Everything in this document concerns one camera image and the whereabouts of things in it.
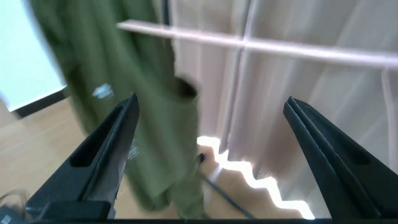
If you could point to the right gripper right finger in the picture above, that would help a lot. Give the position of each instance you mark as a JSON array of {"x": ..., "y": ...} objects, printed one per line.
[{"x": 342, "y": 174}]

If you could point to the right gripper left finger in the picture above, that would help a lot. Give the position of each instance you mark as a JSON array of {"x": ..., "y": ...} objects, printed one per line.
[{"x": 71, "y": 183}]

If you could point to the green sleeveless shirt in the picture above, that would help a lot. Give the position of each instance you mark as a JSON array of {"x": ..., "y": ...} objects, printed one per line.
[{"x": 155, "y": 124}]

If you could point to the pink clothes hanger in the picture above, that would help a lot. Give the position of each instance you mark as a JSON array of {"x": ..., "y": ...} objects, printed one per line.
[{"x": 280, "y": 47}]

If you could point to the black clothes rack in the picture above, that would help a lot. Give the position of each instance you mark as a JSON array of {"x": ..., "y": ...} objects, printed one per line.
[{"x": 228, "y": 199}]

